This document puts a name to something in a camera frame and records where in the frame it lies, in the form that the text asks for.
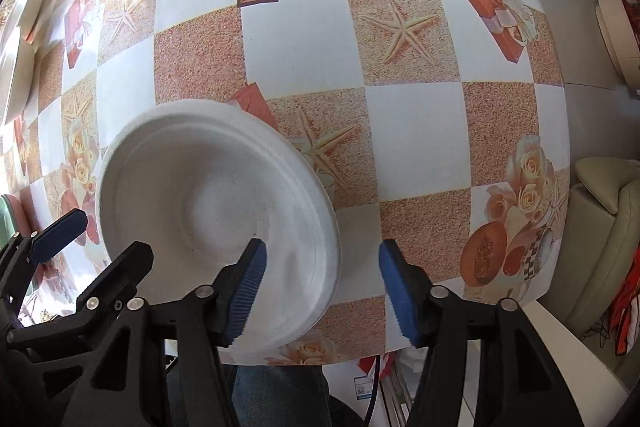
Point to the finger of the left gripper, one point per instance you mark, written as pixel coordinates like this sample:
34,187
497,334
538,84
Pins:
23,255
96,308

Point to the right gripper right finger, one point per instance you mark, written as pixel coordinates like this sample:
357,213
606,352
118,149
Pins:
434,318

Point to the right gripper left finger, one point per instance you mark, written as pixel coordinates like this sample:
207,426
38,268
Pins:
211,318

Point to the white paper bowl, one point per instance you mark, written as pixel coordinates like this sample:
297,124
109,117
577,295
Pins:
197,180

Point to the person's legs in jeans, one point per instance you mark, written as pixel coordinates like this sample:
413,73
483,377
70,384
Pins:
281,396

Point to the green sofa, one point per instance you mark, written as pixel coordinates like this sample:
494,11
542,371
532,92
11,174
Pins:
599,243

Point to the checkered patterned tablecloth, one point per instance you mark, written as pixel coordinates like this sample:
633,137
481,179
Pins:
439,123

